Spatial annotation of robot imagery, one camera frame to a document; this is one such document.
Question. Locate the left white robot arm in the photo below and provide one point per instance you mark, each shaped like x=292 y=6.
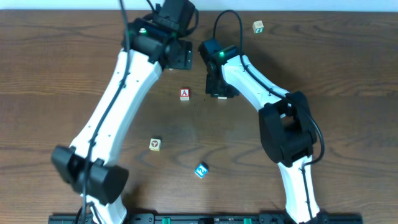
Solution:
x=90 y=163

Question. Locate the brown symbol wooden block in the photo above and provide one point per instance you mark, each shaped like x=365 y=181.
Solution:
x=155 y=144

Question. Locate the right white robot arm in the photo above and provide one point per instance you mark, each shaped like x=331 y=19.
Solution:
x=287 y=130

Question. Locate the green number 4 block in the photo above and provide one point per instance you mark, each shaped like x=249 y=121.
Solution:
x=258 y=27

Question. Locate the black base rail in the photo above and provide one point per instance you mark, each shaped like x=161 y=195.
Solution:
x=263 y=218

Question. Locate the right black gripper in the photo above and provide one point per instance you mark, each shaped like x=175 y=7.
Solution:
x=219 y=89

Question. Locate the red letter A block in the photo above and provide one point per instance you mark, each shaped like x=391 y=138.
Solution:
x=184 y=94

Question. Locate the blue number 2 block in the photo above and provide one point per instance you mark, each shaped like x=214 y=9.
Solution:
x=201 y=171

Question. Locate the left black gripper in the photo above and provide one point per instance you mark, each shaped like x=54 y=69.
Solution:
x=184 y=55

